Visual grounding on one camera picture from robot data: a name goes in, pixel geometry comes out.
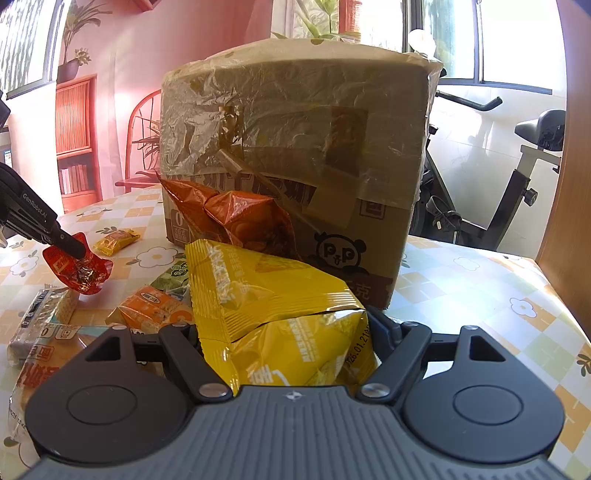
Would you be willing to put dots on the wooden door panel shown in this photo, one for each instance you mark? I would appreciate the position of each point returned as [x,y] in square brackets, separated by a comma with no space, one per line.
[564,255]

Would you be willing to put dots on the large bread package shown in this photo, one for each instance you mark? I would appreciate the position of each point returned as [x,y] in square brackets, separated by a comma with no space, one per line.
[50,351]

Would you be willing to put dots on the red snack packet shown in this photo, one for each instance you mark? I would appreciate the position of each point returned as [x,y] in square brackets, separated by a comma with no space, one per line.
[86,275]

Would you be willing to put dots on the orange chip bag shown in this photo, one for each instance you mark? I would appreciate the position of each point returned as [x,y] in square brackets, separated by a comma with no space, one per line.
[242,219]

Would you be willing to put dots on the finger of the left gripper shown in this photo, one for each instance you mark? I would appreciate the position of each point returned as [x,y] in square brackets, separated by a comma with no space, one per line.
[63,243]

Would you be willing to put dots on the printed room backdrop poster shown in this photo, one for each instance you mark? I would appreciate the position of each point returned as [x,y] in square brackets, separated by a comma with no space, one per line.
[128,46]

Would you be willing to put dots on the clear wrapped biscuit pack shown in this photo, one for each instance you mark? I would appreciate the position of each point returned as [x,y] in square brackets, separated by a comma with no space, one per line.
[51,306]

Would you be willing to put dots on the cardboard box with plastic liner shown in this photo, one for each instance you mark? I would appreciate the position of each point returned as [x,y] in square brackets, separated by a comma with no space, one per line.
[335,131]

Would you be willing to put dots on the black exercise bike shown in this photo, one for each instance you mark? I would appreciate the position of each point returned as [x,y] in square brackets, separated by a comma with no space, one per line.
[476,153]

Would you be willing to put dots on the checkered floral tablecloth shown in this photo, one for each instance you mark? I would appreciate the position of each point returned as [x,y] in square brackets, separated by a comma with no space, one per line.
[441,285]

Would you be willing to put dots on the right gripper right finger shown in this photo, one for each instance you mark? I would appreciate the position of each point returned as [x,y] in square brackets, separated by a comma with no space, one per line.
[401,348]

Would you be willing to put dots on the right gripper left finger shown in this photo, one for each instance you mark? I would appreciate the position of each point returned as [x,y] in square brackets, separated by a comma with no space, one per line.
[186,366]

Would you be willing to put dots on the orange cake bar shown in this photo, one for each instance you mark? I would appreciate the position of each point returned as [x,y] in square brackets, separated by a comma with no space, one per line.
[148,310]

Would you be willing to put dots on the small yellow snack packet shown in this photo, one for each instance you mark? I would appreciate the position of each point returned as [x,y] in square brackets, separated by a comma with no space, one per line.
[116,241]

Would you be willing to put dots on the small green snack packet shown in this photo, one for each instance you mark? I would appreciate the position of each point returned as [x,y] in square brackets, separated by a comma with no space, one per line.
[174,281]

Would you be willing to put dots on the yellow chip bag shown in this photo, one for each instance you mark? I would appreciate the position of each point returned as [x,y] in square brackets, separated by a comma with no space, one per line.
[264,320]

